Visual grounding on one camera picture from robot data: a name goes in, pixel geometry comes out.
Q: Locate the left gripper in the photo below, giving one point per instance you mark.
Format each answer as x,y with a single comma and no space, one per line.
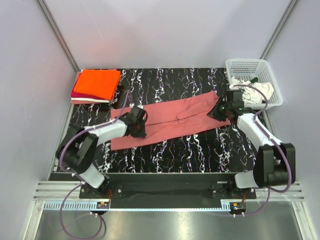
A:
142,134

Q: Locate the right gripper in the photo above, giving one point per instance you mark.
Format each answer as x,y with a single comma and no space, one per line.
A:
214,113

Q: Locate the salmon pink t-shirt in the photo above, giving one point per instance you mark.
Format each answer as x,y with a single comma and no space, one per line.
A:
173,119

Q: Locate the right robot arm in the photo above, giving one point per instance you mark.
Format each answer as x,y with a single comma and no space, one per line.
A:
275,164

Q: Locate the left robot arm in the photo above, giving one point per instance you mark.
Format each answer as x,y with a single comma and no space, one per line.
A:
76,151

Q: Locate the black marble pattern mat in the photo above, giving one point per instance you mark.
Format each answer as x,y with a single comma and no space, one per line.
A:
223,149

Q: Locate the white printed t-shirt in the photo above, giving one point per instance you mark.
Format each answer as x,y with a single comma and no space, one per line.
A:
253,91

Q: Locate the orange folded t-shirt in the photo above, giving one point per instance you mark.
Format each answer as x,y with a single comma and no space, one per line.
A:
98,83

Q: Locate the white plastic basket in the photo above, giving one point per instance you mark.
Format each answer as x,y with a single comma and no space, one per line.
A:
250,68

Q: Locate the light pink folded t-shirt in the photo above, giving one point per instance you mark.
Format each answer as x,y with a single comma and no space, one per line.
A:
90,101

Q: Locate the crimson folded t-shirt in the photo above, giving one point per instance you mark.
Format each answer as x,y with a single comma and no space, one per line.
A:
80,95

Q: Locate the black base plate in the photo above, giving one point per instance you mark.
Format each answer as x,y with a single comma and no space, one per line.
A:
181,188

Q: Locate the white slotted cable duct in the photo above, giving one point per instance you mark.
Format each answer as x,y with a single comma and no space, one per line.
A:
136,206

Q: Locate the aluminium frame rail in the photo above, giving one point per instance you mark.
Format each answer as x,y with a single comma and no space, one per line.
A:
57,190

